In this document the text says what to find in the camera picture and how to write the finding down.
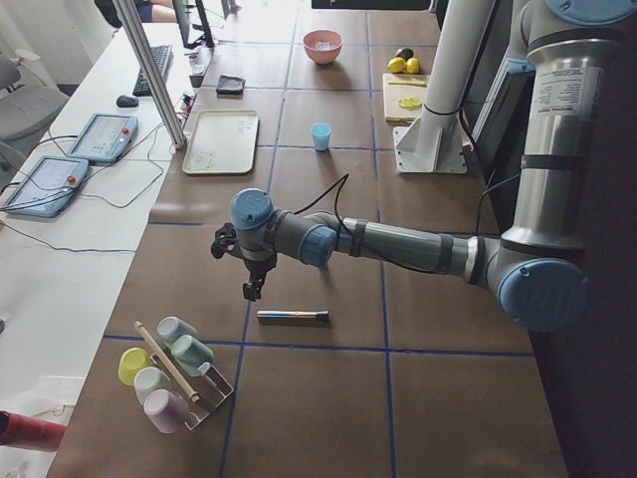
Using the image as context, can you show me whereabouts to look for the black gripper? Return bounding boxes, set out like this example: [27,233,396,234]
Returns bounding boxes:
[243,250,278,301]

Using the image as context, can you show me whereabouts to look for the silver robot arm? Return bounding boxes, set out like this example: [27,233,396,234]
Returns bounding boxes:
[211,1,636,332]

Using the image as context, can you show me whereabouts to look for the green cup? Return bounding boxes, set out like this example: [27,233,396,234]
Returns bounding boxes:
[170,335,214,376]

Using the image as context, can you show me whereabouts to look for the grey cup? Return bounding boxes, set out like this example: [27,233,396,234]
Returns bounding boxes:
[156,316,198,345]

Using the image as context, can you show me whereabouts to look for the white cup rack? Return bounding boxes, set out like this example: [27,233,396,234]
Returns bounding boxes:
[150,353,234,431]

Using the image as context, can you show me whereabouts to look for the yellow cup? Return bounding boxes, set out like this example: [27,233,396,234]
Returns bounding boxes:
[117,348,152,386]

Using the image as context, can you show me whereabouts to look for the white cup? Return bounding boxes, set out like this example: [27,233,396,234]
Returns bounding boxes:
[133,366,172,405]

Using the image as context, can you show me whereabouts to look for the purple cup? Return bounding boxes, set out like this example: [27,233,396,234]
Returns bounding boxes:
[143,389,189,434]

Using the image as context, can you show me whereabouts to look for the light blue cup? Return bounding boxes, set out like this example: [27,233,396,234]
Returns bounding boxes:
[311,122,331,151]

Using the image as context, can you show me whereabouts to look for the pile of ice cubes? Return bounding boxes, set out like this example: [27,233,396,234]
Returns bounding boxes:
[312,40,336,52]

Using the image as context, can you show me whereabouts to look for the metal muddler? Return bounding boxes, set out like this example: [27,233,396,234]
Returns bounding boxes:
[257,310,329,327]

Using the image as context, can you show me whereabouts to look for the cream bear tray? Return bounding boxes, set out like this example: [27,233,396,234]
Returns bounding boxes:
[182,110,259,175]

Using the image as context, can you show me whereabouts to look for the far teach pendant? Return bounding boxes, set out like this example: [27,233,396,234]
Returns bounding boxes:
[67,114,138,164]

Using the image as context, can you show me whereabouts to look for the teach pendant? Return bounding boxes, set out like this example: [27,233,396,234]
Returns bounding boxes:
[67,114,138,164]
[1,156,91,218]

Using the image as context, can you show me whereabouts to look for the wooden cutting board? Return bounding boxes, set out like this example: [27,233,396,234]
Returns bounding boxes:
[382,73,430,121]

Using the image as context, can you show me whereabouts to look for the black computer mouse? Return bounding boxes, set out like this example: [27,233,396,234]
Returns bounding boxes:
[115,95,139,109]

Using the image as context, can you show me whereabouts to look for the near teach pendant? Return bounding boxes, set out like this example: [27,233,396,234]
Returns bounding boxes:
[1,156,91,218]

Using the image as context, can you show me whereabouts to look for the white pillar with base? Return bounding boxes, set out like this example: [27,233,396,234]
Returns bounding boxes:
[393,0,496,174]

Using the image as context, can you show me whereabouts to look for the lemon slices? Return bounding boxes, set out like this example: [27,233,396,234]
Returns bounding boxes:
[397,97,422,110]

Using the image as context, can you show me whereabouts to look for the black keyboard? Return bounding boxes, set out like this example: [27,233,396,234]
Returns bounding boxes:
[131,44,175,98]

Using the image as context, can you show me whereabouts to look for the pink bowl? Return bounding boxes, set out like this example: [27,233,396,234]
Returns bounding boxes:
[303,30,343,65]

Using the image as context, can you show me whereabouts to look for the yellow knife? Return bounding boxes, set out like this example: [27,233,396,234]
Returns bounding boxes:
[387,80,428,88]

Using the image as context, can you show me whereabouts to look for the yellow lemon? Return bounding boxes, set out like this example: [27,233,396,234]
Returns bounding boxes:
[387,57,407,74]
[405,57,421,75]

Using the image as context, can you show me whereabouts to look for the red bottle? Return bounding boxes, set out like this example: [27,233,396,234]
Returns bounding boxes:
[1,410,67,452]

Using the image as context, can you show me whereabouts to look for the green lime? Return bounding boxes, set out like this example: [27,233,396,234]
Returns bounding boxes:
[395,47,414,61]

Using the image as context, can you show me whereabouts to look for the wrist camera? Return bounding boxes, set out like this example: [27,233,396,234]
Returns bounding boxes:
[210,222,243,260]

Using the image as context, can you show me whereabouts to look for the wooden rack handle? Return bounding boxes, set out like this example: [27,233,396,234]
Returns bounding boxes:
[134,321,200,403]

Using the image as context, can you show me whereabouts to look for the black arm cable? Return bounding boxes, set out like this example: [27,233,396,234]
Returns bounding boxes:
[296,173,479,274]

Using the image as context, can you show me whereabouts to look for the aluminium frame post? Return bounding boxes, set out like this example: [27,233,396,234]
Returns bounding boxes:
[113,0,187,150]

